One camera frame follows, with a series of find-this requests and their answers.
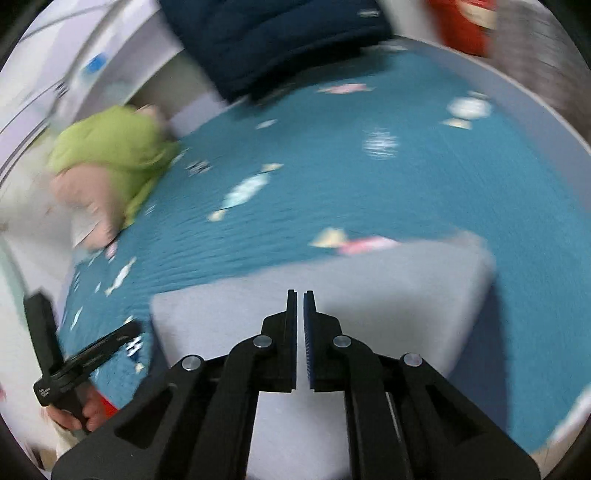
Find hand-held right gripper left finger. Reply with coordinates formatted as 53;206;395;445
52;290;297;480

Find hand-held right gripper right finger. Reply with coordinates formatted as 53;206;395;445
302;291;541;480

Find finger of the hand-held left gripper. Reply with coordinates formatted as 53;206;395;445
23;293;64;376
60;320;142;377

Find navy grey sweatshirt orange stripes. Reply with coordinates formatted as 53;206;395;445
150;231;498;480

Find person's left hand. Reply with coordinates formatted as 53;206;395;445
47;387;116;433

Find teal printed bed sheet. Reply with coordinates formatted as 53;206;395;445
58;39;591;455

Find green and pink plush toy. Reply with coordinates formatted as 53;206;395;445
46;104;181;250

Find white cabinet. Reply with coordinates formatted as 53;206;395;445
0;0;181;185

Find navy quilted jacket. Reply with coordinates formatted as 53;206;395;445
159;0;393;104

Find red printed bag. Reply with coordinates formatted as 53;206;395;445
427;0;497;56

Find grey mesh cloth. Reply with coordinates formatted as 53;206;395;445
489;0;589;125

